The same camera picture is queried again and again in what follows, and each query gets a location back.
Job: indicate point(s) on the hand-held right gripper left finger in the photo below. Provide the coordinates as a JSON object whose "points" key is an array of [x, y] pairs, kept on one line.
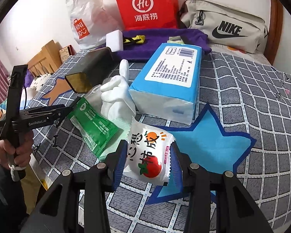
{"points": [[118, 165]]}

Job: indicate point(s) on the white plastic shopping bag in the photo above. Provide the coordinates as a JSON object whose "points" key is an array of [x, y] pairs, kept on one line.
{"points": [[87, 19]]}

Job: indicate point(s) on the grey pouch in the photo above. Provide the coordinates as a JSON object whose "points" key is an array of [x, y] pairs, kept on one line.
{"points": [[175, 39]]}

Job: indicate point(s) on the white sponge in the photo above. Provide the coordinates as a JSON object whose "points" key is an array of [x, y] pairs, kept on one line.
{"points": [[115, 41]]}

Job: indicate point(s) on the person's left hand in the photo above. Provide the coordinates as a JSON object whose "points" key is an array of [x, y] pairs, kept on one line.
{"points": [[25, 148]]}

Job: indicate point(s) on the yellow cloth pouch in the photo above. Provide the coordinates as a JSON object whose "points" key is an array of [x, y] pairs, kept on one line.
{"points": [[135, 40]]}

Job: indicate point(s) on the blue tissue pack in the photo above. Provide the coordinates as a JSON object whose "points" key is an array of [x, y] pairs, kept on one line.
{"points": [[169, 77]]}

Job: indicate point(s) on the white flower print pillow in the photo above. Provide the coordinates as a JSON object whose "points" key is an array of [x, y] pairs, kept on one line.
{"points": [[40, 82]]}

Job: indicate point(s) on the dark green wipes packet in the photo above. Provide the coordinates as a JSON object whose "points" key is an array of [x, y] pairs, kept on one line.
{"points": [[94, 126]]}

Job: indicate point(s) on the purple towel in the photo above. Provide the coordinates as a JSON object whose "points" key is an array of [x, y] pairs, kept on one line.
{"points": [[155, 46]]}

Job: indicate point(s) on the wooden headboard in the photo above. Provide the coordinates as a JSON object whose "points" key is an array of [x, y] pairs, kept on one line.
{"points": [[46, 55]]}

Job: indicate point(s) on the dark green tin box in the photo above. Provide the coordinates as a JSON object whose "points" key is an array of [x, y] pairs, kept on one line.
{"points": [[92, 65]]}

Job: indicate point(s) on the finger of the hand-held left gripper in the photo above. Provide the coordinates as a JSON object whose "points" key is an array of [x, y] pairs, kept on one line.
{"points": [[46, 110], [68, 110]]}

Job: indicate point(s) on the light green packet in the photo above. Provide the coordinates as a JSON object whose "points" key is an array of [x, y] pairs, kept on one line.
{"points": [[122, 129]]}

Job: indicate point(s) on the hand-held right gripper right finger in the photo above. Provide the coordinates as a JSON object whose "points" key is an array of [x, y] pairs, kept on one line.
{"points": [[177, 167]]}

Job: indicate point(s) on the brown wooden door frame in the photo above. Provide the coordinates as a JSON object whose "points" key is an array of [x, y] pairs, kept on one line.
{"points": [[276, 29]]}

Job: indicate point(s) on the checked cloth with stars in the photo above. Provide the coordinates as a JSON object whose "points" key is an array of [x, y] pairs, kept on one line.
{"points": [[232, 89]]}

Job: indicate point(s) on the purple plush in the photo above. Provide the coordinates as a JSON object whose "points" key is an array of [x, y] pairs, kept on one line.
{"points": [[29, 79]]}

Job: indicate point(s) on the red paper bag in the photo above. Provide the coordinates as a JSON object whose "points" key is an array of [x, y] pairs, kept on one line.
{"points": [[145, 7]]}

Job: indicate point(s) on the person's left forearm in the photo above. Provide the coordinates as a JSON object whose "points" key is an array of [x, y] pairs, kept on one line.
{"points": [[0, 191]]}

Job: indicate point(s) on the grey waist bag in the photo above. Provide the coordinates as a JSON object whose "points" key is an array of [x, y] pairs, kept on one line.
{"points": [[223, 29]]}

